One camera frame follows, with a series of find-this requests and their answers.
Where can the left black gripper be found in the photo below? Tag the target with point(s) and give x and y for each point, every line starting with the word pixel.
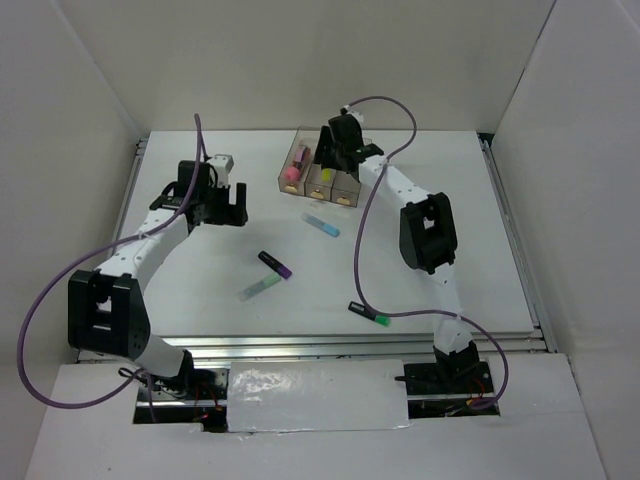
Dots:
pixel 231 214

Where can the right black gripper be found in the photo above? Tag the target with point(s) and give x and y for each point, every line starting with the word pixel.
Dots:
pixel 326 139

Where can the black yellow highlighter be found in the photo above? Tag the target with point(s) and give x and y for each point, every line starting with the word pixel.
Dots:
pixel 326 175

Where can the pink cap pen bundle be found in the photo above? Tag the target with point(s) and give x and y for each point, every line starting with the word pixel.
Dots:
pixel 299 162

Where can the black purple highlighter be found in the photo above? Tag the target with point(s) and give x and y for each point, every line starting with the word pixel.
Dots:
pixel 274 264

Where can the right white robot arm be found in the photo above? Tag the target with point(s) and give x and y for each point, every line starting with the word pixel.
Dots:
pixel 427 234

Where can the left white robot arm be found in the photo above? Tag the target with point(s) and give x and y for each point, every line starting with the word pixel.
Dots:
pixel 106 308

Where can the clear middle organizer bin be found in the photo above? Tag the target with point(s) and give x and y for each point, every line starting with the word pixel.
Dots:
pixel 314 187

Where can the clear organizer bin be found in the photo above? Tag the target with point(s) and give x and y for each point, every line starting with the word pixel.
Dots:
pixel 314 187
pixel 345 190
pixel 303 136

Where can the clear right organizer bin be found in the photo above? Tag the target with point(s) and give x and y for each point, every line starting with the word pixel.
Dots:
pixel 345 190

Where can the clear left organizer bin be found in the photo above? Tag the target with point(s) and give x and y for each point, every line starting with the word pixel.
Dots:
pixel 303 136

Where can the clear blue highlighter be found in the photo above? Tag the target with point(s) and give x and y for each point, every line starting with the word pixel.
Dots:
pixel 320 225

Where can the clear green highlighter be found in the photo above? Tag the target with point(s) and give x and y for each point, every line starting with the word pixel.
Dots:
pixel 259 286

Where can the black green highlighter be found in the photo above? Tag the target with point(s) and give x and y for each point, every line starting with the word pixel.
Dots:
pixel 364 312

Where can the white foil cover plate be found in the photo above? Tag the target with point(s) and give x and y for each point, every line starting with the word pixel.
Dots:
pixel 325 396

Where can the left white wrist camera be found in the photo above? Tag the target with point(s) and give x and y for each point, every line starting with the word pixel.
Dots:
pixel 221 166

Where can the aluminium front rail frame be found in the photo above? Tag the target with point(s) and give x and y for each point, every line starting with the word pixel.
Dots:
pixel 222 349

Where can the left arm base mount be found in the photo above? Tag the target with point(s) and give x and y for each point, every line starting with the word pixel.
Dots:
pixel 204 403

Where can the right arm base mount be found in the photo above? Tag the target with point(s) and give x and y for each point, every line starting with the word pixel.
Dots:
pixel 432 393

